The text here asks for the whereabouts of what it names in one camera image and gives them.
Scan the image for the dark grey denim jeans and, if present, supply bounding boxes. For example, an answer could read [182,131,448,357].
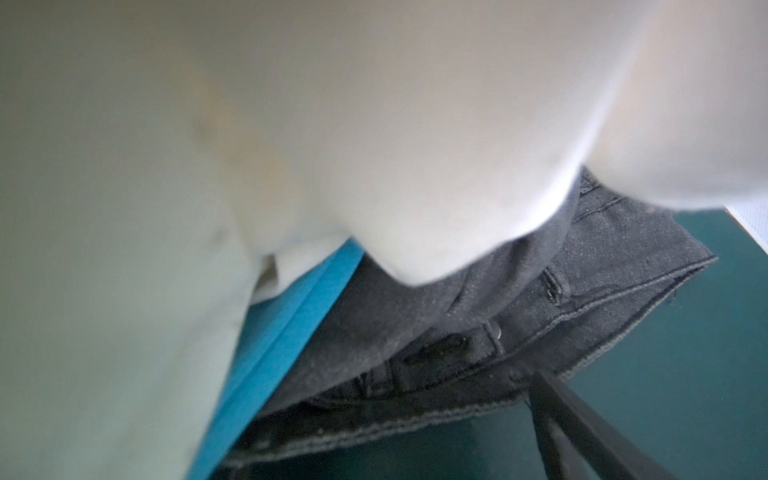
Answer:
[208,173,715,479]

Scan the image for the turquoise blue cloth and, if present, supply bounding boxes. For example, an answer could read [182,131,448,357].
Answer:
[186,240,363,479]

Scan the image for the cream white cloth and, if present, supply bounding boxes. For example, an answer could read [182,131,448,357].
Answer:
[1,1,767,479]

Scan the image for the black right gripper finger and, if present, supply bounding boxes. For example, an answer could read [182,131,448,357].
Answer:
[528,372,675,480]

